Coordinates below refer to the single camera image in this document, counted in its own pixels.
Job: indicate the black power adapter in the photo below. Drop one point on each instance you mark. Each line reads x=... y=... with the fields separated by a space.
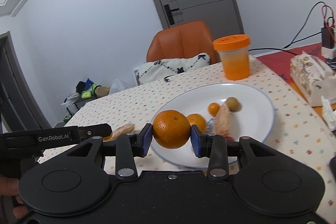
x=327 y=37

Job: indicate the floral cream tablecloth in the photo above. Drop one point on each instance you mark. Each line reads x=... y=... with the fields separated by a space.
x=298 y=131

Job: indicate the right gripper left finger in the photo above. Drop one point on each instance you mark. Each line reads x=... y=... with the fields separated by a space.
x=130 y=146

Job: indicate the floral tissue pack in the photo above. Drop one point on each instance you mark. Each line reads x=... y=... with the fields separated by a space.
x=314 y=78

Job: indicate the crumpled white tissue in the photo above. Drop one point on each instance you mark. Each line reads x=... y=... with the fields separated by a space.
x=328 y=114

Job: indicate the greenish brown round fruit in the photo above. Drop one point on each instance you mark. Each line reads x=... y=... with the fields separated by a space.
x=232 y=104

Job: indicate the small red fruit by plate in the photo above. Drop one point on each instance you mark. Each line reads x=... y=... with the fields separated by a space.
x=229 y=138

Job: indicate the small yellow kumquat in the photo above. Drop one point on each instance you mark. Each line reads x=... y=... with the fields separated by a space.
x=213 y=109

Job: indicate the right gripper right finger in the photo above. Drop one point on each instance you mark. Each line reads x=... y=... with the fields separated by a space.
x=215 y=149

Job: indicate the white black fluffy cushion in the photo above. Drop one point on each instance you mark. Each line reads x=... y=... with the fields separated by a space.
x=160 y=69

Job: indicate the white framed cardboard box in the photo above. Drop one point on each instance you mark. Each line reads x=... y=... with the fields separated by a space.
x=136 y=76

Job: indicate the dark side doorway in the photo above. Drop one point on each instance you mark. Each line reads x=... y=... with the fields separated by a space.
x=19 y=109

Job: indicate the black door handle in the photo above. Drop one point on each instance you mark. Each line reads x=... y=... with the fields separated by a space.
x=169 y=14

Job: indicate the person's left hand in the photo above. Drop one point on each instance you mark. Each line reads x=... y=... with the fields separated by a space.
x=9 y=187

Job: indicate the black metal shelf rack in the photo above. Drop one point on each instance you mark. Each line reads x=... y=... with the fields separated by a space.
x=73 y=106

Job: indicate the orange leather chair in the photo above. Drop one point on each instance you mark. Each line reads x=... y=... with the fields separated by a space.
x=183 y=41

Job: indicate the red table mat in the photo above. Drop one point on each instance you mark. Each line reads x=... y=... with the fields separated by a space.
x=279 y=62

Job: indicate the green packets on shelf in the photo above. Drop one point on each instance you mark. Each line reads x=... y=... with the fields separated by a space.
x=87 y=89

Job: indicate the large orange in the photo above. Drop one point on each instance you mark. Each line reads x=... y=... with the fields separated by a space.
x=171 y=129
x=199 y=121

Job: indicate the white charger block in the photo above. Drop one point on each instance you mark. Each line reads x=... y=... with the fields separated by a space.
x=328 y=53

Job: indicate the orange lidded plastic cup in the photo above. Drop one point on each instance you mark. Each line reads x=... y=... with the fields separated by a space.
x=234 y=56

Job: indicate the clear plastic bag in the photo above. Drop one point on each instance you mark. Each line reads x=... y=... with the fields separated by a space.
x=118 y=86

